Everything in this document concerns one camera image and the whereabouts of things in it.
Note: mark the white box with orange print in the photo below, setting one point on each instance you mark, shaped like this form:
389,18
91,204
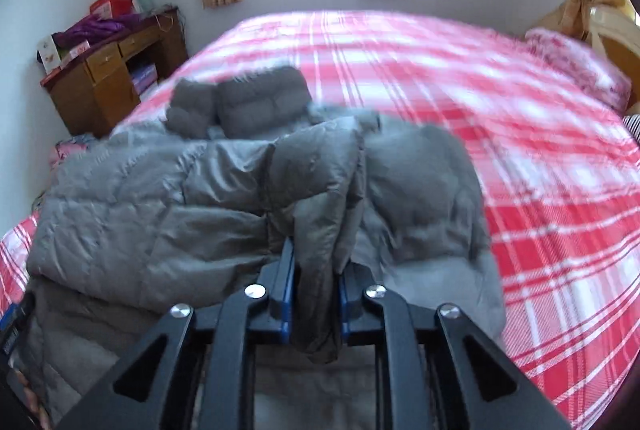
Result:
47,53

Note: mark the striped cloth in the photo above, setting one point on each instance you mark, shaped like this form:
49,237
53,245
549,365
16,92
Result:
632,124

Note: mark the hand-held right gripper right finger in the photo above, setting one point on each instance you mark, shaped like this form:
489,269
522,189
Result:
343,305

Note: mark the flat pink box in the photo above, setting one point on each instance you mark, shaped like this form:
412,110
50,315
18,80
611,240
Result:
80,50

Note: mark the flat red box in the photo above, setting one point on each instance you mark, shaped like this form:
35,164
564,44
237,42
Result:
52,77

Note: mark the cream headboard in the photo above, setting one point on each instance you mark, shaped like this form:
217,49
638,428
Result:
617,34

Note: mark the pink floral pillow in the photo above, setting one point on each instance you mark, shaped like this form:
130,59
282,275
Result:
580,59

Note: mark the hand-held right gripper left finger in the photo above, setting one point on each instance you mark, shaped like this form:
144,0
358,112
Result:
286,295

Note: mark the wooden desk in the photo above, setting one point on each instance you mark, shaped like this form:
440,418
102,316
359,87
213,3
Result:
100,84

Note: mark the grey down jacket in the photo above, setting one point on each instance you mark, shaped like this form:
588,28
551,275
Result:
200,205

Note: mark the purple cloth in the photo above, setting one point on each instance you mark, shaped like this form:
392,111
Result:
95,29

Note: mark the pile of pink clothes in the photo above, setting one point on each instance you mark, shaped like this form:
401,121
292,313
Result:
70,149

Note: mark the red plaid bed sheet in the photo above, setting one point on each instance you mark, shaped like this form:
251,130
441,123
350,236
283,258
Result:
540,169

